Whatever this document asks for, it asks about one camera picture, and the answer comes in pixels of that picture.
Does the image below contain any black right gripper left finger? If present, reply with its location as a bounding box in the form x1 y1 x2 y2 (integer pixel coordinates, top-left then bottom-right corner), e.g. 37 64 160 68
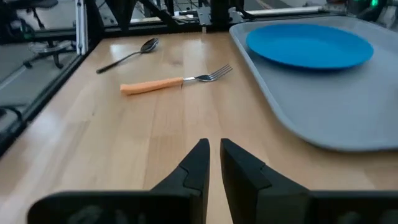
27 138 211 224

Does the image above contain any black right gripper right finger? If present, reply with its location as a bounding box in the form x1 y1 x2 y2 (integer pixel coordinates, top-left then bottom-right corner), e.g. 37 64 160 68
220 138 398 224

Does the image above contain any fork with orange handle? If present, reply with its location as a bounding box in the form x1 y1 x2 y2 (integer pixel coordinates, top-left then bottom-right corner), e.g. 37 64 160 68
119 63 233 96

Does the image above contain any spoon with black handle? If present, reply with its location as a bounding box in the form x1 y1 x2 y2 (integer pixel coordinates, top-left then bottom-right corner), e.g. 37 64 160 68
95 37 160 75

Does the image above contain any blue plastic plate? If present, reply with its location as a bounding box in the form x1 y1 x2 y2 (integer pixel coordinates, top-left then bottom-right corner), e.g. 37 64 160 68
246 23 374 70

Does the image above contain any grey plastic tray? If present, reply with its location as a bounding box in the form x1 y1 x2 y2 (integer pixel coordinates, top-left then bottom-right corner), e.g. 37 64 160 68
229 16 398 152

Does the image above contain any silver aluminium bar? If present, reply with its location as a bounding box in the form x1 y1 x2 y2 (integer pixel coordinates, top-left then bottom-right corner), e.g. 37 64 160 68
245 6 327 16

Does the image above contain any black office chair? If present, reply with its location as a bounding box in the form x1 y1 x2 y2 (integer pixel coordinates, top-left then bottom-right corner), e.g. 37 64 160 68
0 0 74 70

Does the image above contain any white aluminium post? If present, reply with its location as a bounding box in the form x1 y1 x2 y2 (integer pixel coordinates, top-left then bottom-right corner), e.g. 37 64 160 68
75 0 86 56

